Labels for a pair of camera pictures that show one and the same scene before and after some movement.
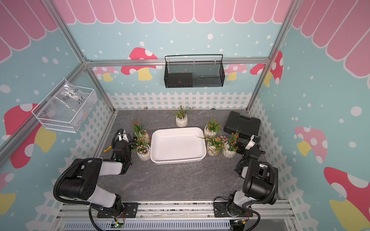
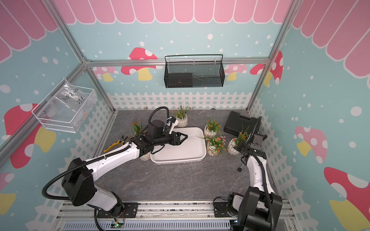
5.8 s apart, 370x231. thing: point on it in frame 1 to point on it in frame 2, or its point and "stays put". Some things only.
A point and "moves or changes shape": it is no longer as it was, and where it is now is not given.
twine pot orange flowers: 211,128 stays put
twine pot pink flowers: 214,144 stays put
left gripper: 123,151 to 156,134
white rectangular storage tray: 172,146 stays put
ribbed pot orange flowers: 231,146 moves or changes shape
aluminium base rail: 178,216 stays put
